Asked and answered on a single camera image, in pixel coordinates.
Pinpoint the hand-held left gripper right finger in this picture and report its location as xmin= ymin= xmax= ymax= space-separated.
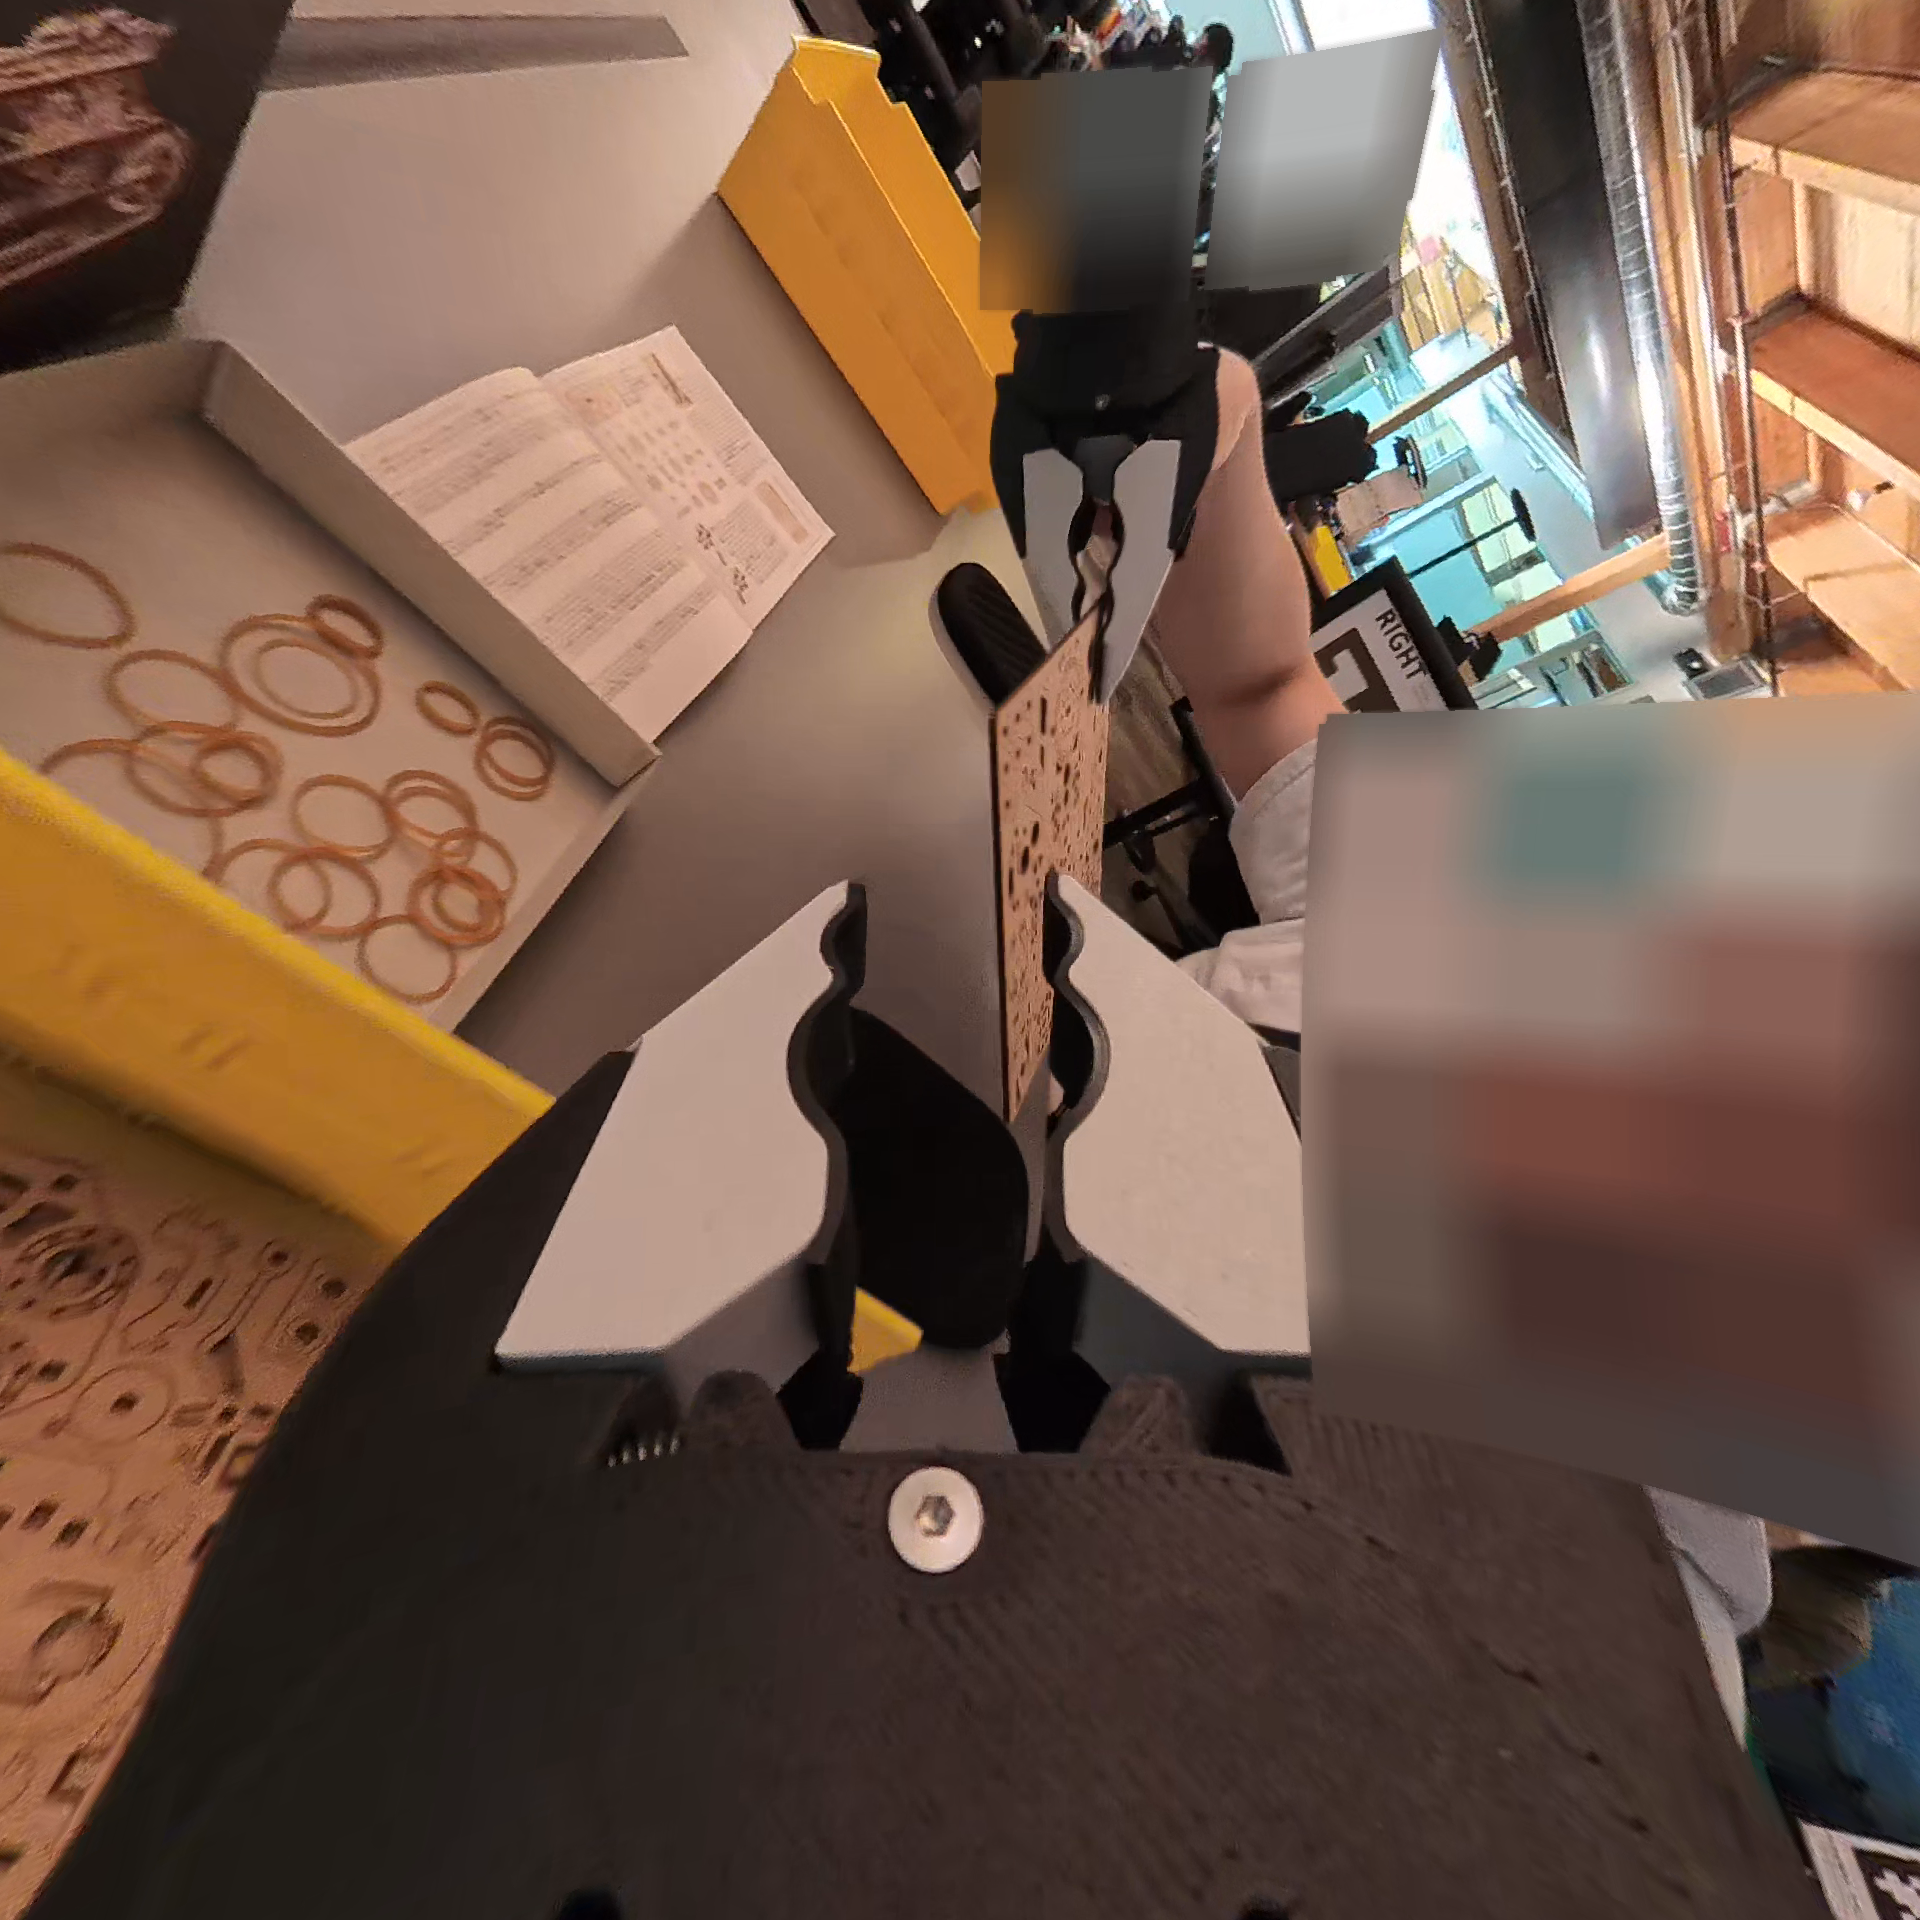
xmin=1037 ymin=873 xmax=1310 ymax=1387

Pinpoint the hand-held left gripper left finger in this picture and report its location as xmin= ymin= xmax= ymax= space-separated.
xmin=493 ymin=880 xmax=872 ymax=1387

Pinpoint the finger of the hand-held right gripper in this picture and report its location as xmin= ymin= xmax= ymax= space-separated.
xmin=1095 ymin=436 xmax=1187 ymax=710
xmin=1018 ymin=440 xmax=1112 ymax=639

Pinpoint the laser-cut wooden part sheet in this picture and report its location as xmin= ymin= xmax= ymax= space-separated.
xmin=990 ymin=607 xmax=1112 ymax=1124

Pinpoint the yellow plastic bin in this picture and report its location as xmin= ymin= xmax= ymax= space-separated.
xmin=0 ymin=747 xmax=927 ymax=1373
xmin=719 ymin=36 xmax=1024 ymax=517

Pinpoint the stack of wooden sheets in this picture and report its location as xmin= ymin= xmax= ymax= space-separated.
xmin=0 ymin=1145 xmax=386 ymax=1920

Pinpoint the person's right forearm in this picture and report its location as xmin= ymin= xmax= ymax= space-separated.
xmin=1155 ymin=350 xmax=1348 ymax=783

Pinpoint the black model kit box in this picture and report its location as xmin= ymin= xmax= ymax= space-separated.
xmin=0 ymin=0 xmax=295 ymax=376

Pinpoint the black chair armrest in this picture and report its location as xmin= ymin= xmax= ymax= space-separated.
xmin=933 ymin=561 xmax=1056 ymax=710

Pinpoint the white sign with black marker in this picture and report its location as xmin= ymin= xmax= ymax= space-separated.
xmin=1310 ymin=554 xmax=1482 ymax=723

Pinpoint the pile of rubber bands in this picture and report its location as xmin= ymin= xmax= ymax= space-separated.
xmin=0 ymin=539 xmax=563 ymax=1006

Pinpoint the white instruction booklet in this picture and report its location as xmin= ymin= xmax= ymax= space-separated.
xmin=343 ymin=328 xmax=836 ymax=746

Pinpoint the large black panel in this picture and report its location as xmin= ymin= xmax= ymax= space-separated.
xmin=1462 ymin=0 xmax=1652 ymax=549

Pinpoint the white cardboard tray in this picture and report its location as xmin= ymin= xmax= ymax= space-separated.
xmin=0 ymin=338 xmax=662 ymax=1038

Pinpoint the wooden storage shelf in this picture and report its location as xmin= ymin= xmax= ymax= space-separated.
xmin=1717 ymin=0 xmax=1920 ymax=698

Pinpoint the black chair frame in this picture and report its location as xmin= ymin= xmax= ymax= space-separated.
xmin=1101 ymin=689 xmax=1261 ymax=955

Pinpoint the silver air duct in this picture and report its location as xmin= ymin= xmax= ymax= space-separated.
xmin=1573 ymin=0 xmax=1715 ymax=618

